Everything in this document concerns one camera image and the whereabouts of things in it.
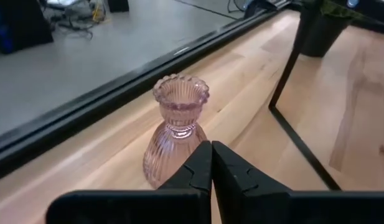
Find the pink ribbed glass candle holder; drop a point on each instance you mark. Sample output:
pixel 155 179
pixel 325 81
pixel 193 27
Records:
pixel 176 130

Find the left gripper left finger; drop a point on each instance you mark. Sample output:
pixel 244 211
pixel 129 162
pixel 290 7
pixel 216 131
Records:
pixel 194 174

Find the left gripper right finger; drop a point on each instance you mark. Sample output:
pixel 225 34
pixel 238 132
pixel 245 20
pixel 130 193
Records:
pixel 235 189

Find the small black box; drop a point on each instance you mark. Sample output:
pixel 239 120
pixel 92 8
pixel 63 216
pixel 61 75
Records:
pixel 118 5

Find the dark blue-black box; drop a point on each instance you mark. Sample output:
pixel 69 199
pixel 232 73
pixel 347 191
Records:
pixel 20 28

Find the black aluminium table frame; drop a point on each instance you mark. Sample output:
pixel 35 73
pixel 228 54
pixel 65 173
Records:
pixel 86 102

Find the wooden shelf with black legs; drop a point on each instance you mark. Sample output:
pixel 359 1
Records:
pixel 305 148

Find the green potted plant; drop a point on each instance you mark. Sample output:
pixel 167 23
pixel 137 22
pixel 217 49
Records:
pixel 322 34

